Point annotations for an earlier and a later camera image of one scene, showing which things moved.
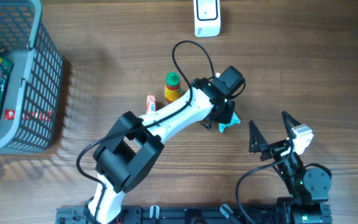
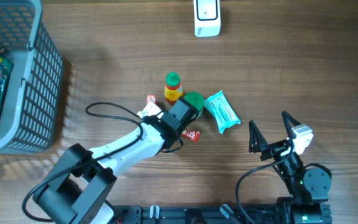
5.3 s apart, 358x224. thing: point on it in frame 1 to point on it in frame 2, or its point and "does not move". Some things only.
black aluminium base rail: (184, 214) does not move
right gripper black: (260, 144) does not move
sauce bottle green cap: (172, 91) does not move
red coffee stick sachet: (43, 115) to (194, 135)
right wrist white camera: (304, 135) does not move
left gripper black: (227, 118) to (183, 129)
